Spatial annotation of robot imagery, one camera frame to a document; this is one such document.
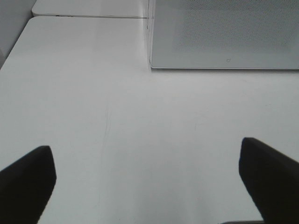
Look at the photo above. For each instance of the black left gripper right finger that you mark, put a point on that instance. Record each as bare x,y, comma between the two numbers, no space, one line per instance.
272,180

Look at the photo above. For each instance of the white microwave door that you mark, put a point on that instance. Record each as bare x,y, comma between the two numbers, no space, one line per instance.
224,35

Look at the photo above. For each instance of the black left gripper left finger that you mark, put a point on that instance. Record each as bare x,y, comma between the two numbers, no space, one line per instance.
26,187

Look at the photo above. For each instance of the white microwave oven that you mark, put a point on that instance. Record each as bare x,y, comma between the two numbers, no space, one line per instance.
222,35

